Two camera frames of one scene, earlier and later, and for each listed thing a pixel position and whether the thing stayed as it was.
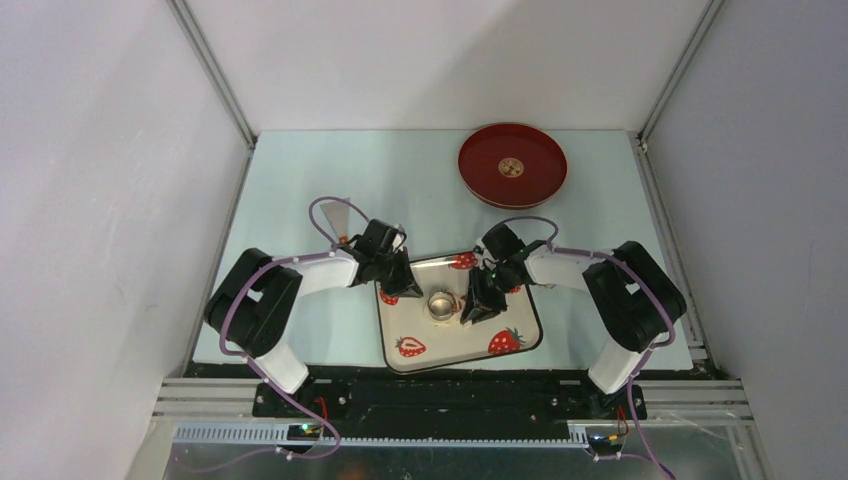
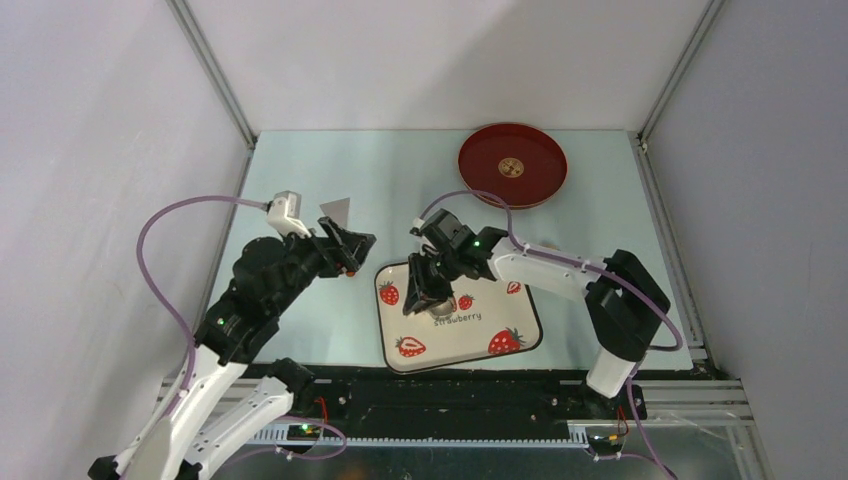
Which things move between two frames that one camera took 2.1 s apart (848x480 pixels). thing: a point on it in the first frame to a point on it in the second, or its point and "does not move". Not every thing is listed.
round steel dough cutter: [440, 305] does not move
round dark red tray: [513, 166] does not move
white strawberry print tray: [426, 331] does not move
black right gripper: [477, 299] to [420, 290]
